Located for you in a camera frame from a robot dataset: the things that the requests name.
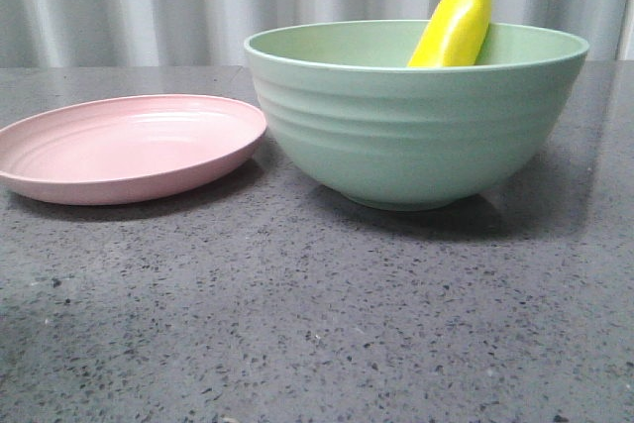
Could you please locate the yellow banana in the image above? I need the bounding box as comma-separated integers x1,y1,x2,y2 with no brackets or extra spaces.
407,0,492,67

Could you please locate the green ribbed bowl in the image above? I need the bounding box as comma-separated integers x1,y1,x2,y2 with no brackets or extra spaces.
244,20,589,210

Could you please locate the pink plate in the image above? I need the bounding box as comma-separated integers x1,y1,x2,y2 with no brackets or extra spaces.
1,94,266,205

